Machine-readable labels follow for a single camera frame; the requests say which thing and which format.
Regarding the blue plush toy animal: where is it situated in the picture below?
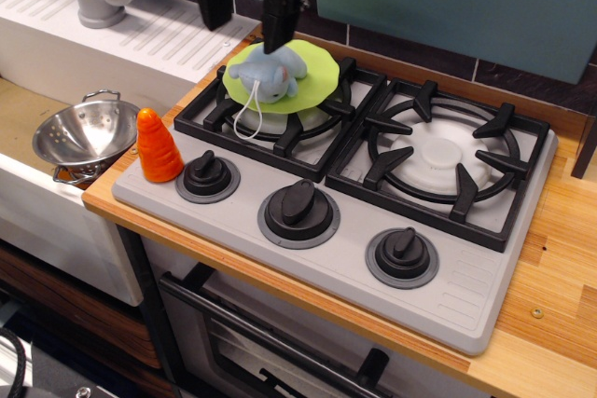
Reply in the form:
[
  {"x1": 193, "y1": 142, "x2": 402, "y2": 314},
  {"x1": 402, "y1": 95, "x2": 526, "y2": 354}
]
[{"x1": 228, "y1": 45, "x2": 308, "y2": 103}]

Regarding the white toy sink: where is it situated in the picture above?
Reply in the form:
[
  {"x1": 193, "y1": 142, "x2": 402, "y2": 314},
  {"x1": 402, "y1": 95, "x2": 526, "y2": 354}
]
[{"x1": 1, "y1": 0, "x2": 257, "y2": 306}]

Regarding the green round cloth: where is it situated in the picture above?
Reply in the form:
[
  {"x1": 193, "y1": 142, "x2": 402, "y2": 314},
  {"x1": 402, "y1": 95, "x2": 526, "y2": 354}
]
[{"x1": 223, "y1": 39, "x2": 340, "y2": 114}]

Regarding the black left burner grate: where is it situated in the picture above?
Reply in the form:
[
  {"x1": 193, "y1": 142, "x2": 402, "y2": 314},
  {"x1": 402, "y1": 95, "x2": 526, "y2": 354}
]
[{"x1": 174, "y1": 57, "x2": 387, "y2": 182}]

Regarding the black burner grate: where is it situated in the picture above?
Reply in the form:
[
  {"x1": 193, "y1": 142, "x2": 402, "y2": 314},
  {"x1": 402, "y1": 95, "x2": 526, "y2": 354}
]
[
  {"x1": 174, "y1": 57, "x2": 387, "y2": 182},
  {"x1": 326, "y1": 79, "x2": 555, "y2": 252}
]

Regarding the orange plastic carrot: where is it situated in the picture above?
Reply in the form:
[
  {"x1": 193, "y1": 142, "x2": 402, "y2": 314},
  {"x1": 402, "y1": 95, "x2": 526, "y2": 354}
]
[{"x1": 136, "y1": 108, "x2": 185, "y2": 183}]

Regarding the black left stove knob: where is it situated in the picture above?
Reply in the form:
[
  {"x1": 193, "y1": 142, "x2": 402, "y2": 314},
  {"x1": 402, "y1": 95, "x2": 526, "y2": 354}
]
[{"x1": 175, "y1": 150, "x2": 241, "y2": 204}]

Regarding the black stove knob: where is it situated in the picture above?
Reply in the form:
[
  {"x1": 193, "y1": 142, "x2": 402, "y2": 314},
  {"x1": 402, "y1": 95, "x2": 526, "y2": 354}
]
[
  {"x1": 365, "y1": 227, "x2": 439, "y2": 290},
  {"x1": 257, "y1": 179, "x2": 340, "y2": 250},
  {"x1": 175, "y1": 150, "x2": 241, "y2": 204}
]

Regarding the steel colander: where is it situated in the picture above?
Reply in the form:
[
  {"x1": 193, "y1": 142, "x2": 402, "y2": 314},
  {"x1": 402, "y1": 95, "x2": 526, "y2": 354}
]
[{"x1": 32, "y1": 89, "x2": 140, "y2": 185}]

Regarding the black middle stove knob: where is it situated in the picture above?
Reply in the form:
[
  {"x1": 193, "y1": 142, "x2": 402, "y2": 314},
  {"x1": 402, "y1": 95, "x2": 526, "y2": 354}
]
[{"x1": 257, "y1": 179, "x2": 340, "y2": 250}]

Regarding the black right burner grate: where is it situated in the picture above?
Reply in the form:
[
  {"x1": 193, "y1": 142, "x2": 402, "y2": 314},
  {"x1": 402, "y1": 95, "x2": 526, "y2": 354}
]
[{"x1": 326, "y1": 79, "x2": 555, "y2": 252}]

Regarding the teal box on backsplash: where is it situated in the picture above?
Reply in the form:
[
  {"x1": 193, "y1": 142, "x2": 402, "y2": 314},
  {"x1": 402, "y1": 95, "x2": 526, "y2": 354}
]
[{"x1": 316, "y1": 0, "x2": 596, "y2": 84}]

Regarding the black right stove knob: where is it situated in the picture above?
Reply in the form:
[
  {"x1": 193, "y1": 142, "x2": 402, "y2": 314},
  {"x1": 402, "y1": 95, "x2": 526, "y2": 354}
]
[{"x1": 365, "y1": 227, "x2": 439, "y2": 290}]

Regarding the toy oven door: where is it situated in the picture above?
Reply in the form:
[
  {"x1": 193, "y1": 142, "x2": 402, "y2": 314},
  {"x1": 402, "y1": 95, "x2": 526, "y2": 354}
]
[{"x1": 155, "y1": 264, "x2": 482, "y2": 397}]

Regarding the grey toy stove top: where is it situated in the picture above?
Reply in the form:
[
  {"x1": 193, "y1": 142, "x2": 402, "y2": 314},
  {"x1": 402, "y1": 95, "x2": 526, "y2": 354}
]
[{"x1": 113, "y1": 116, "x2": 558, "y2": 355}]

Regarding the black oven door handle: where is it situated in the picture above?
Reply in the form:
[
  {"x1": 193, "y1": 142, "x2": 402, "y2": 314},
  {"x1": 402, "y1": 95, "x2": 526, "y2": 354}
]
[{"x1": 159, "y1": 273, "x2": 388, "y2": 397}]

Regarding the dark wooden post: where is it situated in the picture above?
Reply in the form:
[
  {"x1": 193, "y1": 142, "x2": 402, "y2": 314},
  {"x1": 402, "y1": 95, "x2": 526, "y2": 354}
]
[{"x1": 571, "y1": 111, "x2": 596, "y2": 179}]

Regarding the black braided cable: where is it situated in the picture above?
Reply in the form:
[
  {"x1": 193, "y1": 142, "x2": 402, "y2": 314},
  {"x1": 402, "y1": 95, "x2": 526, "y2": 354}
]
[{"x1": 0, "y1": 325, "x2": 31, "y2": 398}]

